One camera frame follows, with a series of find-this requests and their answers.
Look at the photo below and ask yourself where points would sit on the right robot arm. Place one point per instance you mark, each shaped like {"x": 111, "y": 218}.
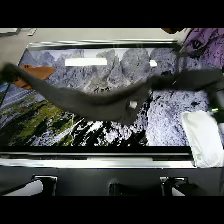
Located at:
{"x": 218, "y": 100}

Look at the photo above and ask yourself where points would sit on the purple printed garment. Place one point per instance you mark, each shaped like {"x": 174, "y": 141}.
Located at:
{"x": 210, "y": 46}

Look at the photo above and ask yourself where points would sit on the orange garment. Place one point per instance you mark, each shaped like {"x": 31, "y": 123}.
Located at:
{"x": 41, "y": 71}

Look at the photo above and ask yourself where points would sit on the silver frame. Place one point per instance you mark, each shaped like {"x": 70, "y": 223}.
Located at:
{"x": 100, "y": 162}

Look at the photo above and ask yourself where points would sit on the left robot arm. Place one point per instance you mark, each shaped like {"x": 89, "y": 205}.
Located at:
{"x": 8, "y": 72}

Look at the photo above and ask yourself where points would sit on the white garment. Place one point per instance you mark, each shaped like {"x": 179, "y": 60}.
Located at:
{"x": 203, "y": 140}

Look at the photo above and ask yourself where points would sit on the dark grey pants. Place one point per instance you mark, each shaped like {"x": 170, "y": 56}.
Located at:
{"x": 100, "y": 105}

